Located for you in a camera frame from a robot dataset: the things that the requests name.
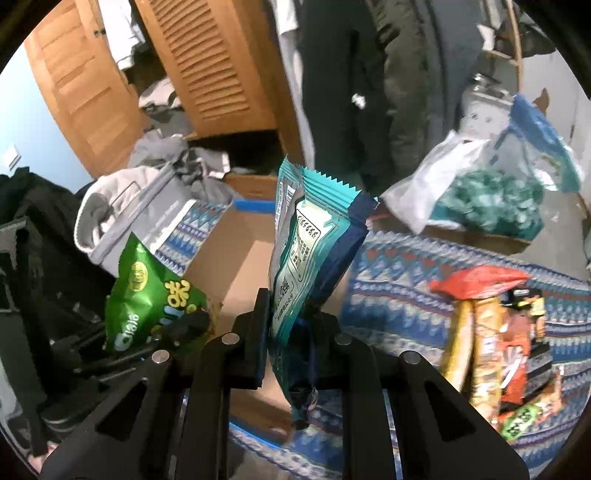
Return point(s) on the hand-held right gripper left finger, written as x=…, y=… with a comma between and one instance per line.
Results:
x=251, y=344

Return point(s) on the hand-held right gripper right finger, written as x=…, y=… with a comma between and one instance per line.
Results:
x=325, y=325

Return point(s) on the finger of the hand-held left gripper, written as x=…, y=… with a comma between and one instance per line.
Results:
x=189, y=325

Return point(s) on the cardboard box with blue tape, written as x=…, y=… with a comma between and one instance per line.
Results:
x=235, y=267

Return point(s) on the teal snack packet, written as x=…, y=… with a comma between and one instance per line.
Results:
x=314, y=240

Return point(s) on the red snack packet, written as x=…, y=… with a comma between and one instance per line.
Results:
x=480, y=281

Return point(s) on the orange noodle snack packet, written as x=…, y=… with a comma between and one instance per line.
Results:
x=521, y=355

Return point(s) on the patterned blue blanket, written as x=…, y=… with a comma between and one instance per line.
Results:
x=406, y=295

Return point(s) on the grey fabric bag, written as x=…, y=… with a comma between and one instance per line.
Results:
x=161, y=207

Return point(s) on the yellow snack packet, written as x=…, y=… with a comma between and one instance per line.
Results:
x=475, y=350

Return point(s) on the wooden wardrobe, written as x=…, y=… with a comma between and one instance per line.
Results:
x=251, y=184

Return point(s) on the black clothing pile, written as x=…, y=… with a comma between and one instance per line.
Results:
x=41, y=240

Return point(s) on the flat brown cardboard box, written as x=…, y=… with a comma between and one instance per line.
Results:
x=475, y=237

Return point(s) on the white plastic bag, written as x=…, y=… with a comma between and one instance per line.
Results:
x=429, y=180

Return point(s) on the pile of grey clothes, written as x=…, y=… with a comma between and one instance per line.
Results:
x=166, y=147

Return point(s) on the pile of teal packets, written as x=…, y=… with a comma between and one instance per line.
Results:
x=489, y=203

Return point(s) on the green label snack packet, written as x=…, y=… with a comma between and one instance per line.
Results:
x=521, y=422

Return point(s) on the olive hanging coat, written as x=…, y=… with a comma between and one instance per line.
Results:
x=406, y=92

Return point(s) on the black hanging jacket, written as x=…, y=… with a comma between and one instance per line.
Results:
x=337, y=69

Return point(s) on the white hanging garment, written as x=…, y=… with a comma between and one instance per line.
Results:
x=288, y=69

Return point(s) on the louvered wooden wardrobe door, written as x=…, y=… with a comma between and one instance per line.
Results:
x=207, y=60

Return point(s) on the white perforated panel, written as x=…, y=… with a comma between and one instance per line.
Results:
x=485, y=110

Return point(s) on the blue and clear plastic bag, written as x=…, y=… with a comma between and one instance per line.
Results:
x=540, y=134

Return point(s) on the dark grey hanging garment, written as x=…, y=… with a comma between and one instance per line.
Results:
x=457, y=60

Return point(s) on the white light switch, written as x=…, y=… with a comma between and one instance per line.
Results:
x=10, y=157

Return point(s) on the wooden rack frame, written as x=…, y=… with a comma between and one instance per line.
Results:
x=515, y=37

